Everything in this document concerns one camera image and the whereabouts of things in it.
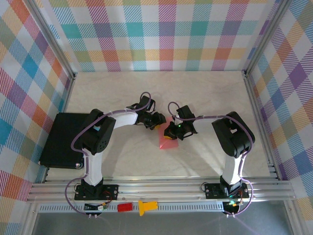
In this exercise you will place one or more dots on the pink paper sheet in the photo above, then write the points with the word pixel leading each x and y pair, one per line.
pixel 168 144

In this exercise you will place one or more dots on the aluminium side rail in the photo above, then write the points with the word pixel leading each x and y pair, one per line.
pixel 252 98
pixel 66 98

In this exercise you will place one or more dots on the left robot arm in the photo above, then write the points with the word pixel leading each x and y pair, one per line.
pixel 95 171

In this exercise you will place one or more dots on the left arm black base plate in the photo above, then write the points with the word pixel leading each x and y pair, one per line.
pixel 112 191

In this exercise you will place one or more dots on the small green circuit board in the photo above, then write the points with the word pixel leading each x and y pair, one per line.
pixel 231 203

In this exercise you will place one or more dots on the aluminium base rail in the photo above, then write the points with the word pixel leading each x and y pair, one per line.
pixel 159 187

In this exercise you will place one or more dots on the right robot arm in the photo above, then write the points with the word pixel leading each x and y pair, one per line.
pixel 232 171

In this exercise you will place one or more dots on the aluminium corner post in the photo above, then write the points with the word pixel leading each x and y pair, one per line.
pixel 50 36
pixel 265 36

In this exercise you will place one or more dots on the green white connector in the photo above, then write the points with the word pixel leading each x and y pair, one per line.
pixel 103 207

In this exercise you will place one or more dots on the yellow plastic tool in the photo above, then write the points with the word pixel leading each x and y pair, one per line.
pixel 144 206

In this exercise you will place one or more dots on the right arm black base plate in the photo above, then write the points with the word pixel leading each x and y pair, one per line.
pixel 211 191

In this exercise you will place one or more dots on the black flat case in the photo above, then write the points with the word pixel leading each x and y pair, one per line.
pixel 61 137

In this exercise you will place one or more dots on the aluminium frame leg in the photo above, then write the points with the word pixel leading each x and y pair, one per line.
pixel 293 220
pixel 28 220

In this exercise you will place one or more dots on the red plastic block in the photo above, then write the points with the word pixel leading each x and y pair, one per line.
pixel 125 207

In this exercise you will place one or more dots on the black round disc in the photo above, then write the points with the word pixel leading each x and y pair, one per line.
pixel 232 210

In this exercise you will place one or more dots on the silver round knob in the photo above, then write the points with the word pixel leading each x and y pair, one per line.
pixel 78 166

